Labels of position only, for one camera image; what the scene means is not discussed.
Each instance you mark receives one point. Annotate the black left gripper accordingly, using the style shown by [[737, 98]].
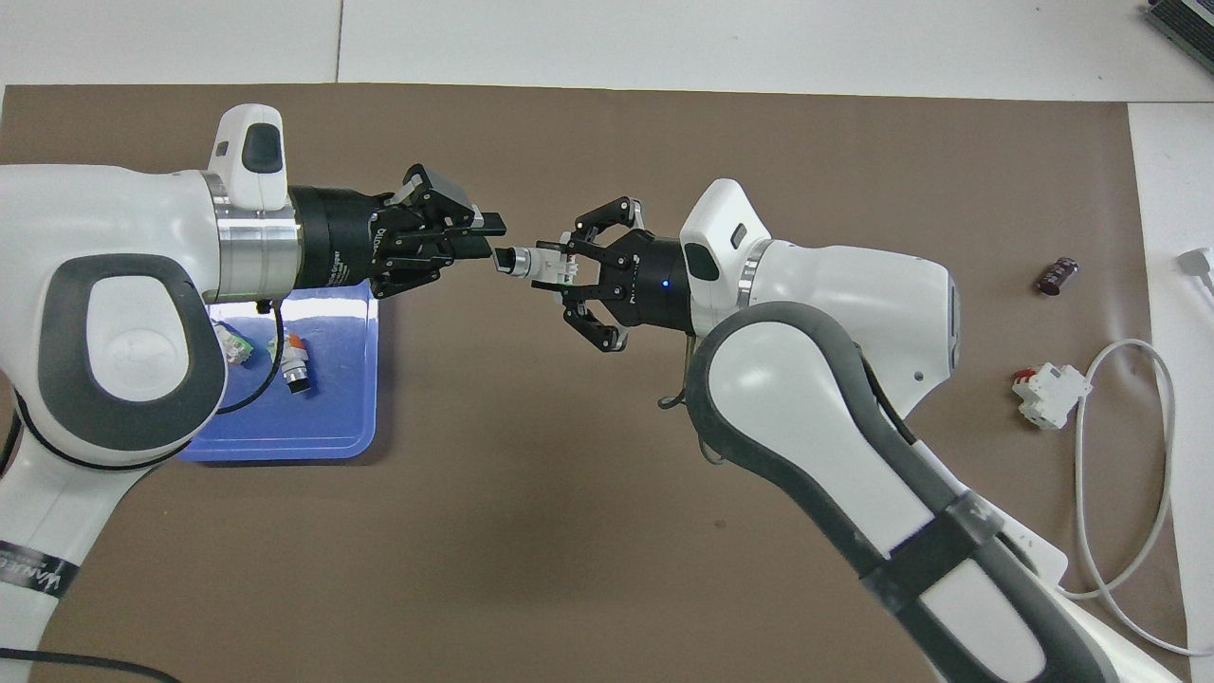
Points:
[[341, 237]]

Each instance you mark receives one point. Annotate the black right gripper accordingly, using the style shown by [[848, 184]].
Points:
[[654, 285]]

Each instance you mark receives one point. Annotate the white selector switch black knob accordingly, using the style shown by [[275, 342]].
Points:
[[531, 263]]

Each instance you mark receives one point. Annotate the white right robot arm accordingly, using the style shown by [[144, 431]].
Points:
[[854, 360]]

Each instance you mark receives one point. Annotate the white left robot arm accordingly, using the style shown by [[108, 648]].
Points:
[[114, 285]]

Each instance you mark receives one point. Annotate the blue plastic tray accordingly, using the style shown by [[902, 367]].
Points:
[[322, 417]]

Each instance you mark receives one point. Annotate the brown table mat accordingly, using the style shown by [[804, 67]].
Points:
[[531, 531]]

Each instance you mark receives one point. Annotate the small dark terminal block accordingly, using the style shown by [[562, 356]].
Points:
[[1057, 276]]

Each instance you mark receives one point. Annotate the white circuit breaker red lever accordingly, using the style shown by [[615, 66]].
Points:
[[1048, 396]]

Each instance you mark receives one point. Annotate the white power strip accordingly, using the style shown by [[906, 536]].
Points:
[[1043, 560]]

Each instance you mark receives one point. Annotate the grey finned metal device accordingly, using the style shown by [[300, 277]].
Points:
[[1186, 24]]

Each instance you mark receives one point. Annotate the selector switch with orange block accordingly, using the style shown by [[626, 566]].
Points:
[[292, 360]]

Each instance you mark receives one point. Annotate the selector switch with green block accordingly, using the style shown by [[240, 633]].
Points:
[[237, 343]]

